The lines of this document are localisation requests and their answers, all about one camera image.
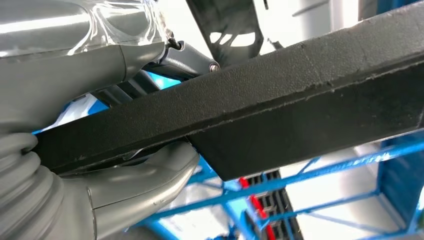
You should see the red barrier belt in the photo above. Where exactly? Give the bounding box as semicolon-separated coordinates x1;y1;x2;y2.
239;177;277;240

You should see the white car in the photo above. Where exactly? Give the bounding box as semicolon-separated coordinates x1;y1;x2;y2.
158;147;405;240

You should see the clear plastic hand wrap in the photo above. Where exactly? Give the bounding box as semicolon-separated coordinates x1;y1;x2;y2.
67;0;175;56

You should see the blue metal shelf rack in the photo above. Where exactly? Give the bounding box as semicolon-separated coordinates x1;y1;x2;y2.
31;71;424;240

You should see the black slotted vent panel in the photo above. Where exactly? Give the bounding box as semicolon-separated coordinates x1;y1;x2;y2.
246;170;304;240

